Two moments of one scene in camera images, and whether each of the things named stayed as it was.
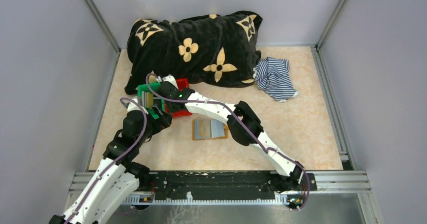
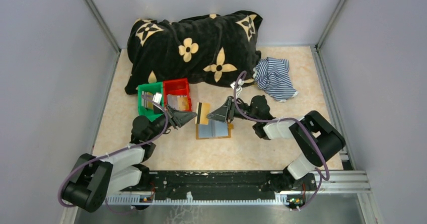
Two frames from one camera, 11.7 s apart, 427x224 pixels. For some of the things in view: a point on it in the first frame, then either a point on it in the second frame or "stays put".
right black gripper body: x=171 y=109 to x=245 y=108
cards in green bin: x=147 y=99 stays put
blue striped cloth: x=272 y=75 stays put
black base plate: x=228 y=184 stays put
